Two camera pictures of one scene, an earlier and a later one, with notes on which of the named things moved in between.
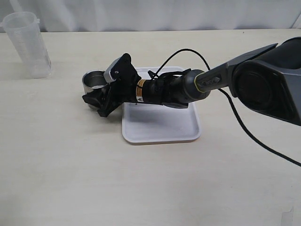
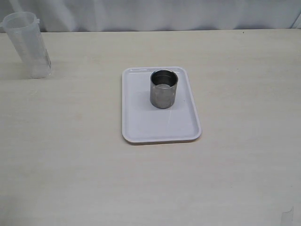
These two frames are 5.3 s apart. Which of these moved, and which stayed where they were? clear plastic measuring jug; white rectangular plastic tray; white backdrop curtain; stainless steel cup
Moved: stainless steel cup
Stayed: white rectangular plastic tray; white backdrop curtain; clear plastic measuring jug
